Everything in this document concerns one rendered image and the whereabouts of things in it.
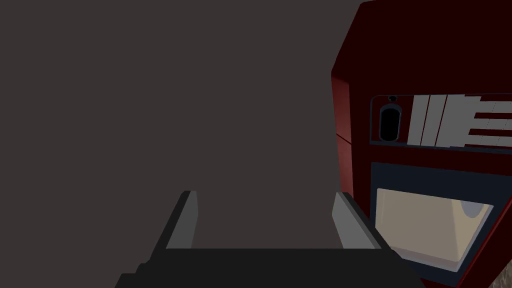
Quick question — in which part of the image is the microwave door with window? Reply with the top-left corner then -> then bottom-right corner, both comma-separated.
369,161 -> 512,287

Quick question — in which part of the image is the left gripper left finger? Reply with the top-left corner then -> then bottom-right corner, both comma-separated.
151,190 -> 199,260

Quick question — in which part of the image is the dark red microwave oven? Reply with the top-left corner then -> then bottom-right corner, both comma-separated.
330,0 -> 512,288

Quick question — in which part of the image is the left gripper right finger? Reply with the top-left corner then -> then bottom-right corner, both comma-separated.
331,191 -> 395,253

